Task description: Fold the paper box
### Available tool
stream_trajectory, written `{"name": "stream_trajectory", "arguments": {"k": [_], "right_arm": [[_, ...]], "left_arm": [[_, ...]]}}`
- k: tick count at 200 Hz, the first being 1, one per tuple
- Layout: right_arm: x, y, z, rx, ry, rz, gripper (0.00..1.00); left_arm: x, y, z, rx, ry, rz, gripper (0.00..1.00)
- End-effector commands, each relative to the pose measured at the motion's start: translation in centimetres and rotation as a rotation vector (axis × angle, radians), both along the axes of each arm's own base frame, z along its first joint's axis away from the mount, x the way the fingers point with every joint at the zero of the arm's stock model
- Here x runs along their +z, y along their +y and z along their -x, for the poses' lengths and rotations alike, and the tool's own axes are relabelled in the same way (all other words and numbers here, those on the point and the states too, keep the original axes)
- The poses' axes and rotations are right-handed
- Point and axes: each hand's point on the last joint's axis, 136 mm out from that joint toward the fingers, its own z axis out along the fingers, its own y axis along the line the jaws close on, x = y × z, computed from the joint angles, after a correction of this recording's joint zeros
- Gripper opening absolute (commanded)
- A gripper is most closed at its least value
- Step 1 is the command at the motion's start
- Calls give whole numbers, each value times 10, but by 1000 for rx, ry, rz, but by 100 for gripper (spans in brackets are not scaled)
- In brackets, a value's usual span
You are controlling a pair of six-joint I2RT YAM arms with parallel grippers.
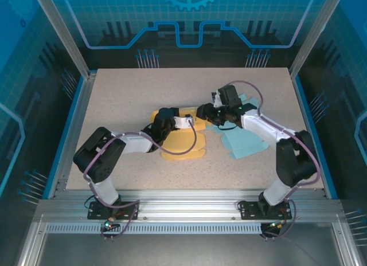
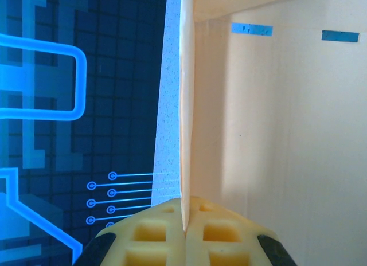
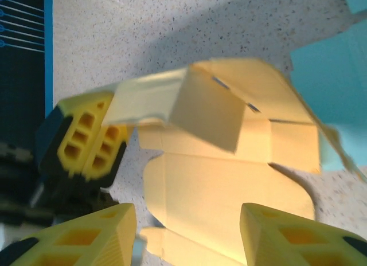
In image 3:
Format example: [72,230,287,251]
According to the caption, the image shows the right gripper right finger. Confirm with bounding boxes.
[239,202,367,266]

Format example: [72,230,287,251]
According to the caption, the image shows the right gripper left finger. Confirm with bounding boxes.
[0,202,138,266]

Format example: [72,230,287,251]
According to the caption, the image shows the yellow paper box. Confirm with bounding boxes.
[101,58,367,266]

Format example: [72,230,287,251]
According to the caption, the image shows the light blue paper box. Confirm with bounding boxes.
[289,0,367,172]

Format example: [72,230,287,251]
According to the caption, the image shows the blue table edge strip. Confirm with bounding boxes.
[42,0,55,118]

